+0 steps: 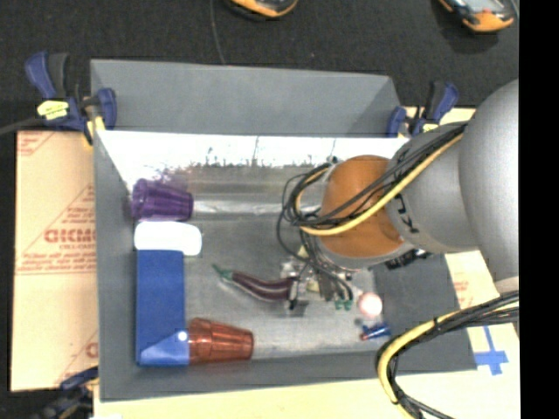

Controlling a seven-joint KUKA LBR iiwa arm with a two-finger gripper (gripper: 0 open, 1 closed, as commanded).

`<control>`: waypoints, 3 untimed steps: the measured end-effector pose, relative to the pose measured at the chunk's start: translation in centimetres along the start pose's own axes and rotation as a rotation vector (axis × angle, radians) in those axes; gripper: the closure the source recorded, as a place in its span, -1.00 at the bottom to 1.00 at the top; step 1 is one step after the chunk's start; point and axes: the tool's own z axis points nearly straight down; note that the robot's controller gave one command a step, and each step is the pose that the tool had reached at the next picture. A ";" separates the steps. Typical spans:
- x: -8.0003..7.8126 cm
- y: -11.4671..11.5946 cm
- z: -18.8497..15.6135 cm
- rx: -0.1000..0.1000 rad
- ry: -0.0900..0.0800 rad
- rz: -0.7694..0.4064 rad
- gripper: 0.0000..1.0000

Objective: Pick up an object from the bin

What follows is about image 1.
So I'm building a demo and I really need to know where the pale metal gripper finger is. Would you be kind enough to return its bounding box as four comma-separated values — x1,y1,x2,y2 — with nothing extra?
280,258,306,281
285,279,309,316

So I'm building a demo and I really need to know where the purple toy eggplant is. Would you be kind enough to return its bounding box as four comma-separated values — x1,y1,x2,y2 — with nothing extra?
211,263,300,306

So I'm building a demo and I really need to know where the pink and white ball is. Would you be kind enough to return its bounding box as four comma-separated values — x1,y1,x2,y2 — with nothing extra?
356,292,384,319

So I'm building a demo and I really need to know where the small blue and red tool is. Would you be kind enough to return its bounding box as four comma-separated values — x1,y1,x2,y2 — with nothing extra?
359,322,391,342

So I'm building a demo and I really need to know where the red plastic cup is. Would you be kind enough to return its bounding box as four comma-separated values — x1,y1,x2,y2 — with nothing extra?
186,317,255,364

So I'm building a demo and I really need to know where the blue flat box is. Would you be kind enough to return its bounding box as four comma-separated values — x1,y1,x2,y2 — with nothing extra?
135,249,190,368

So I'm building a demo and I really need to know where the purple plastic cup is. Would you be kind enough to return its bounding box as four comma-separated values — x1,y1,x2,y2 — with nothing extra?
129,177,196,223

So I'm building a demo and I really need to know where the grey metal bin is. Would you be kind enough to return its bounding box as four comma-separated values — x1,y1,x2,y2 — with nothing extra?
89,58,477,401

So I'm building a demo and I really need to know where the brown cardboard board red print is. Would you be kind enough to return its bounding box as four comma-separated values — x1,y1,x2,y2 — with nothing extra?
9,128,100,392

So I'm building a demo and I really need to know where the black cylinder on white bracket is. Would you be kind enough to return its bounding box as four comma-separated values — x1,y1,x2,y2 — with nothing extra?
383,248,434,271

